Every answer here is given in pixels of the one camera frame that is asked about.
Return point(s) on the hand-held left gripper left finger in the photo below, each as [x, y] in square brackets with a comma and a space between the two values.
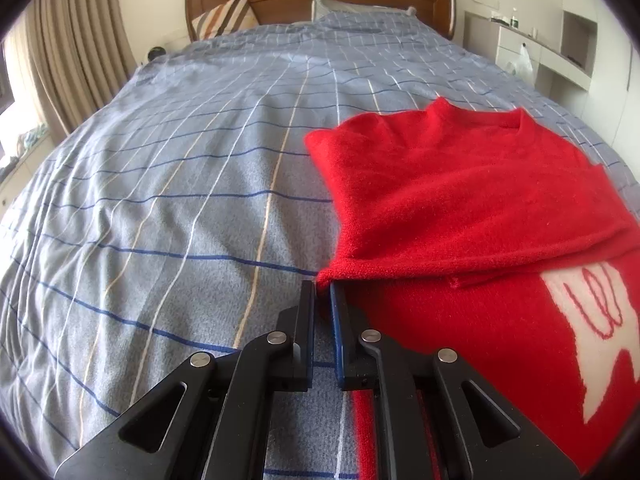
[305, 340]

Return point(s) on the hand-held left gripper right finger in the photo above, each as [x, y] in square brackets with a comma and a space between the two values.
[340, 340]

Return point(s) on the red knit sweater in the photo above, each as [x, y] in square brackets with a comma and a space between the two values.
[450, 200]

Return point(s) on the bed with blue checked cover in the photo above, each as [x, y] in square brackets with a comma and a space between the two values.
[175, 185]

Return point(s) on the white plastic bag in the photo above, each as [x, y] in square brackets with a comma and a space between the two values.
[520, 65]

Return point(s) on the striped pillow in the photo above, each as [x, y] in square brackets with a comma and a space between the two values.
[225, 17]

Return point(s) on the grey pillow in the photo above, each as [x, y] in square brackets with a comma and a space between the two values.
[345, 7]

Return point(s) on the clutter on window sill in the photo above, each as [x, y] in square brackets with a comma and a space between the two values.
[25, 147]

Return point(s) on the white desk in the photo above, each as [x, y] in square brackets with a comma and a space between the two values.
[550, 55]

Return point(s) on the green bottle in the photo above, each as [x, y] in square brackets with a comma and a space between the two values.
[515, 20]

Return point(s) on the beige curtain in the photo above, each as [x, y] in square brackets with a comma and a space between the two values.
[75, 45]

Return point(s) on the white wardrobe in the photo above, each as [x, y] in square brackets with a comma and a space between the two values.
[615, 50]

